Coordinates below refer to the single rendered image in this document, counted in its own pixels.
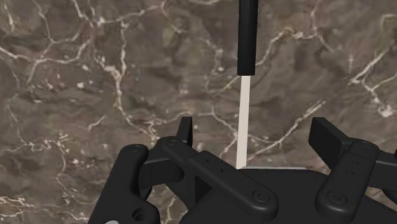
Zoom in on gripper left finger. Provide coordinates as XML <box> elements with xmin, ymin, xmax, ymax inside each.
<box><xmin>88</xmin><ymin>116</ymin><xmax>279</xmax><ymax>224</ymax></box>

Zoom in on black-handled knife with white blade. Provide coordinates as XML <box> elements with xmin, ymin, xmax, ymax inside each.
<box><xmin>235</xmin><ymin>0</ymin><xmax>259</xmax><ymax>170</ymax></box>

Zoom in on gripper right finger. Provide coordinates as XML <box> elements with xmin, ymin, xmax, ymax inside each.
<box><xmin>308</xmin><ymin>116</ymin><xmax>397</xmax><ymax>223</ymax></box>

